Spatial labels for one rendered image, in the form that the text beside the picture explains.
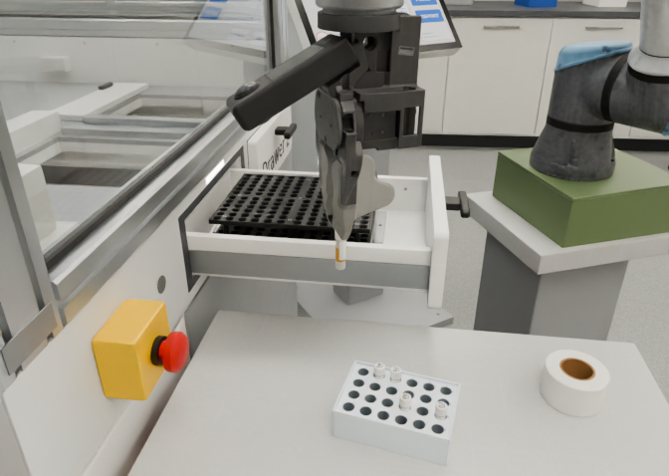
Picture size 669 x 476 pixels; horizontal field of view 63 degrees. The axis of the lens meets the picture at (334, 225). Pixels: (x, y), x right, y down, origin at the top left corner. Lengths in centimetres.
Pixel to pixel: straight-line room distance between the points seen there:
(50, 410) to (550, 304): 89
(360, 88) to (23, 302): 32
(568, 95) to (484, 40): 272
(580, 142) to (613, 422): 53
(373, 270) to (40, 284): 39
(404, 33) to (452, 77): 327
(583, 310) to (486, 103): 276
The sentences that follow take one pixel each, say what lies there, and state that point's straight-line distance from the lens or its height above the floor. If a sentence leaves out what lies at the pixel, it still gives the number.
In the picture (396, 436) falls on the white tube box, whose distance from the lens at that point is 61.
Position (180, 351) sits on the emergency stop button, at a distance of 57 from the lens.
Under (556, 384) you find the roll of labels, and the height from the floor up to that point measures 79.
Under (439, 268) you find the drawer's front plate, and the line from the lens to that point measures 69.
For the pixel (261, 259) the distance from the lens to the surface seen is 73.
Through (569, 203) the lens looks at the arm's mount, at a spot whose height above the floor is 85.
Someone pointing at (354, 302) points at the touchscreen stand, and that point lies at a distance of 208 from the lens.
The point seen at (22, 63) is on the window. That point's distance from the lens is 50.
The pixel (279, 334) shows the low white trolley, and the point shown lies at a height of 76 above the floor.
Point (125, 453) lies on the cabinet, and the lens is 67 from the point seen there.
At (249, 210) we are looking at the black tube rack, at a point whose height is 90.
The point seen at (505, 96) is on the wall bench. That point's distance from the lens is 386.
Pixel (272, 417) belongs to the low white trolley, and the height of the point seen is 76.
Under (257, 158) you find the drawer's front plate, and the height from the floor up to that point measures 90.
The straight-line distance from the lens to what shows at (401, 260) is 70.
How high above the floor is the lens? 123
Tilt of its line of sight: 27 degrees down
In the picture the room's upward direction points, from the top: straight up
